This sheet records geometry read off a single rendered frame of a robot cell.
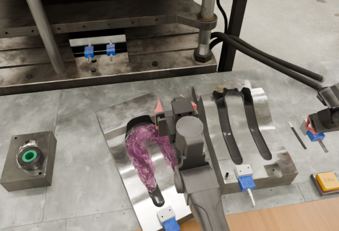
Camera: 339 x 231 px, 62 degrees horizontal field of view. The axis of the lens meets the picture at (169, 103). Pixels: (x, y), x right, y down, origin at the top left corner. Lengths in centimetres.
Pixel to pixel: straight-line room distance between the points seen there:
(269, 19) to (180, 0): 213
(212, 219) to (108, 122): 66
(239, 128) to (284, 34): 233
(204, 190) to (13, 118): 101
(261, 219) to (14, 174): 86
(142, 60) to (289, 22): 234
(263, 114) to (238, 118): 10
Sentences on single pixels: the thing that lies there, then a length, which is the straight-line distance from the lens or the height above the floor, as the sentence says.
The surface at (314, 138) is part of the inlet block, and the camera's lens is 112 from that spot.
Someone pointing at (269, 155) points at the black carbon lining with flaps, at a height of 89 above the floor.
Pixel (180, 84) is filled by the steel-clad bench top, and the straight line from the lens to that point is 138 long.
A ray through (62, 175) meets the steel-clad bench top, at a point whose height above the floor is 80.
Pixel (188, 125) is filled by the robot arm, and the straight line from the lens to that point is 58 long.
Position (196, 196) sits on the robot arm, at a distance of 58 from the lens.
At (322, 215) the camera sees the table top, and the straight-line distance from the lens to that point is 115.
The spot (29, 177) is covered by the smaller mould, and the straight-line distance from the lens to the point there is 111.
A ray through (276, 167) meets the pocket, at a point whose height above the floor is 87.
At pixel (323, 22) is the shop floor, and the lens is 374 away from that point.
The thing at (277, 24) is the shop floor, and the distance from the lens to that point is 348.
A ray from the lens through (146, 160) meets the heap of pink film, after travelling 98.
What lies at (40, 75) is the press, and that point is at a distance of 158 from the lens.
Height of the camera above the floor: 176
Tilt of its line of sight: 48 degrees down
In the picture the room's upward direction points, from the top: straight up
